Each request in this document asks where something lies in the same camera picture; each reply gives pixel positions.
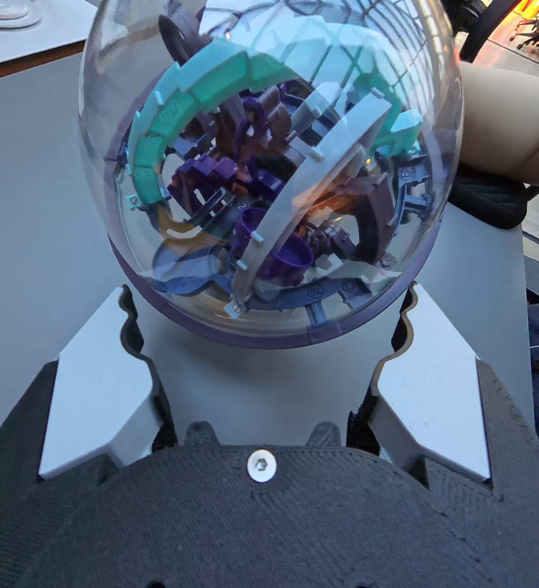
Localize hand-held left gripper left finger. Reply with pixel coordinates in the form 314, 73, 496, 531
37, 284, 179, 481

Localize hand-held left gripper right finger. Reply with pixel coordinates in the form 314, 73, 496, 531
347, 281, 492, 483

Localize clear plastic maze ball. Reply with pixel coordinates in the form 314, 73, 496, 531
78, 0, 464, 351

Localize person's right forearm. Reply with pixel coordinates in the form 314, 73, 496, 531
455, 61, 539, 188

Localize black quilted wrist rest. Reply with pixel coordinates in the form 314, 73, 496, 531
448, 163, 539, 230

